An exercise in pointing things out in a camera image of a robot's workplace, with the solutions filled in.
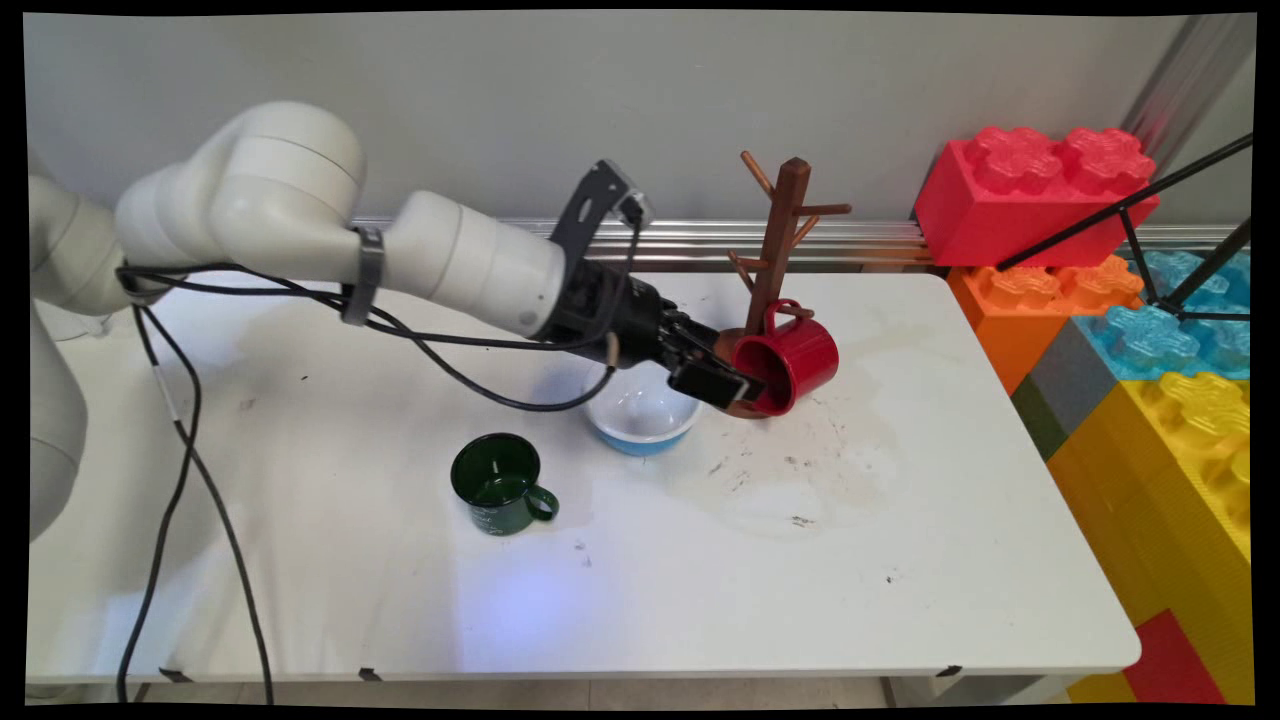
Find black tripod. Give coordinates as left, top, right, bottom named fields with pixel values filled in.
left=995, top=135, right=1254, bottom=326

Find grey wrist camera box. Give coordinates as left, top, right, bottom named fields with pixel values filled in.
left=614, top=184, right=658, bottom=231

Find big orange toy brick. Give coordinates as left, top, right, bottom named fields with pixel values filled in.
left=947, top=257, right=1144, bottom=397

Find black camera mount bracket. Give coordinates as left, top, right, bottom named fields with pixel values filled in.
left=547, top=159, right=633, bottom=267

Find flat red toy brick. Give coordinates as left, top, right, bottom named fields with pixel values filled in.
left=1120, top=609, right=1227, bottom=706

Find grey cable strap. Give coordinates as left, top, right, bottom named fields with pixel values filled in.
left=341, top=227, right=387, bottom=327

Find dark green enamel mug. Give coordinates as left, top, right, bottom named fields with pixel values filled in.
left=450, top=432, right=561, bottom=537

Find aluminium rail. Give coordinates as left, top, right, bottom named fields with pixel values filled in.
left=345, top=214, right=1251, bottom=274

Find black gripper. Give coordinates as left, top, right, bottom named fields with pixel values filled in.
left=543, top=257, right=769, bottom=412

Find black cable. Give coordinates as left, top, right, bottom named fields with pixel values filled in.
left=116, top=262, right=623, bottom=705
left=116, top=200, right=647, bottom=705

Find red metal mug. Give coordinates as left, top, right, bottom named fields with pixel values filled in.
left=732, top=298, right=841, bottom=418

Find aluminium post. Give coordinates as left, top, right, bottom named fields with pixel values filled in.
left=1118, top=14, right=1254, bottom=179

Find big light blue toy brick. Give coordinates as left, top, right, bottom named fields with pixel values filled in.
left=1070, top=250, right=1253, bottom=384

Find brown wooden mug tree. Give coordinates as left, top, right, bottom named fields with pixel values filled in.
left=712, top=150, right=855, bottom=421

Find big yellow toy brick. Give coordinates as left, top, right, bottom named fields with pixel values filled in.
left=1045, top=372, right=1254, bottom=706

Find white and blue bowl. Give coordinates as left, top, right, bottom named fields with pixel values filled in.
left=585, top=360, right=705, bottom=458

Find big red toy brick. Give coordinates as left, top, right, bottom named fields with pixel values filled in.
left=912, top=126, right=1161, bottom=271

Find big dark green toy brick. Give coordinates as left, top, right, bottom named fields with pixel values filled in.
left=1010, top=375, right=1070, bottom=463

